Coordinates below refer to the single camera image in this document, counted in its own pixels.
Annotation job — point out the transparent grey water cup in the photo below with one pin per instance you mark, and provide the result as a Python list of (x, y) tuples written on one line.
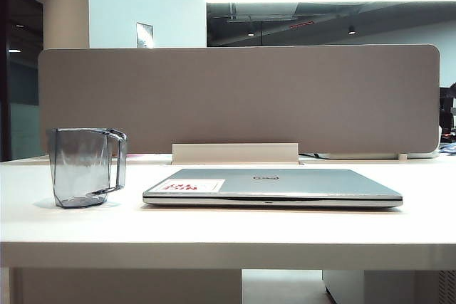
[(80, 172)]

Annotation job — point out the white red laptop sticker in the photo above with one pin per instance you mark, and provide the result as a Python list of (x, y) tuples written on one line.
[(192, 186)]

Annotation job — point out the silver Dell laptop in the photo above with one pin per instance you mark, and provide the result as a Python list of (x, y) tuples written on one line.
[(303, 184)]

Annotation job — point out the beige fabric desk divider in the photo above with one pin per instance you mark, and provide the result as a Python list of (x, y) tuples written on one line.
[(238, 97)]

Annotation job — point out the pink paper sheet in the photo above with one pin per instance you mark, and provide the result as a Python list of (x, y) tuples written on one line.
[(135, 156)]

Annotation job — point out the red ceiling sign strip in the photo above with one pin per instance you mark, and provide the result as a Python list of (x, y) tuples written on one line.
[(303, 24)]

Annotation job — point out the white desk support panel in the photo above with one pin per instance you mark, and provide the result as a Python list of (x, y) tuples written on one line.
[(124, 288)]

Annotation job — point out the dark glass door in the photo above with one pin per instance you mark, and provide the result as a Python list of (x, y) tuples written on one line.
[(21, 79)]

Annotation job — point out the dark background office chair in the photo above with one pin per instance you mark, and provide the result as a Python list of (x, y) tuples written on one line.
[(448, 111)]

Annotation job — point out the framed wall notice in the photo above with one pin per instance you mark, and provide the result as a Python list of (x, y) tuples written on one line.
[(144, 35)]

